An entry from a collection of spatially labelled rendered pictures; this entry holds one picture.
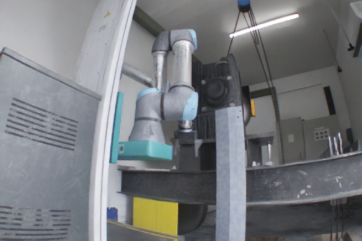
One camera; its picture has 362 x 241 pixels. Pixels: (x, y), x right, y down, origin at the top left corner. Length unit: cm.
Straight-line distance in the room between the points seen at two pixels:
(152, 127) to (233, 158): 64
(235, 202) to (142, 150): 73
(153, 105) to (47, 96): 43
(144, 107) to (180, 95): 15
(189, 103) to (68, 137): 46
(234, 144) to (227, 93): 43
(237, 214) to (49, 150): 106
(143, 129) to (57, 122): 35
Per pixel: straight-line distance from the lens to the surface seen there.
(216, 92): 149
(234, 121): 129
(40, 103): 53
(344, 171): 136
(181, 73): 88
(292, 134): 446
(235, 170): 124
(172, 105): 78
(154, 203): 171
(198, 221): 188
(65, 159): 55
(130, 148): 76
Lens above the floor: 61
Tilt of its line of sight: 21 degrees up
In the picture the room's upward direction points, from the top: 1 degrees clockwise
